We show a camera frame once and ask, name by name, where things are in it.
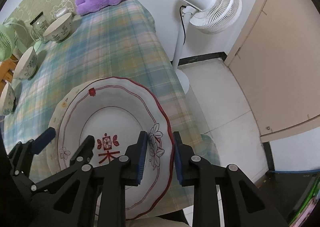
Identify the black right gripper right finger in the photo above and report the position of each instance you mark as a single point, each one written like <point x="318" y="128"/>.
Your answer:
<point x="222" y="192"/>

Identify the cream floral plate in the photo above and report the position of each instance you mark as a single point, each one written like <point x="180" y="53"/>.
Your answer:
<point x="55" y="122"/>

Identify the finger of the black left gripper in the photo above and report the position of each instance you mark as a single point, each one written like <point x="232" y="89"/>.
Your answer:
<point x="69" y="197"/>
<point x="20" y="158"/>

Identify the green desk fan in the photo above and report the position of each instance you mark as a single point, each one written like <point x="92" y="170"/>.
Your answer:
<point x="16" y="38"/>

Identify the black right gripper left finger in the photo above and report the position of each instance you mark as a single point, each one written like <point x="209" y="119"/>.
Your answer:
<point x="126" y="170"/>

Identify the green cartoon wall cloth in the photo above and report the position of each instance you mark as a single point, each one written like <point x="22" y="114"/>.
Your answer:
<point x="27" y="10"/>

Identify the white plate with red rim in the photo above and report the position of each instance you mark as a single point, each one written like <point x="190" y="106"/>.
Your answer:
<point x="114" y="111"/>

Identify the beige cabinet door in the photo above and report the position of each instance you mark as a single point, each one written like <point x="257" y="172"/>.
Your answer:
<point x="277" y="68"/>

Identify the small floral ceramic bowl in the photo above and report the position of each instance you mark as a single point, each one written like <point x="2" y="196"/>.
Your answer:
<point x="7" y="100"/>

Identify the cotton swab container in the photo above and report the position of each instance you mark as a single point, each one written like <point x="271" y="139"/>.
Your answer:
<point x="61" y="12"/>

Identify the large ceramic bowl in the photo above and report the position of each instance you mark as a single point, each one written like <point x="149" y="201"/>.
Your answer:
<point x="59" y="29"/>

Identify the plaid tablecloth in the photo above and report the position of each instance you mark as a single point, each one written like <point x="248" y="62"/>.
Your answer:
<point x="116" y="41"/>

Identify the glass jar with black lid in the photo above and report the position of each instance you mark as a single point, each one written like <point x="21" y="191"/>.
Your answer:
<point x="39" y="25"/>

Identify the white standing fan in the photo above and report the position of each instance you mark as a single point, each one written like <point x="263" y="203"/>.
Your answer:
<point x="209" y="17"/>

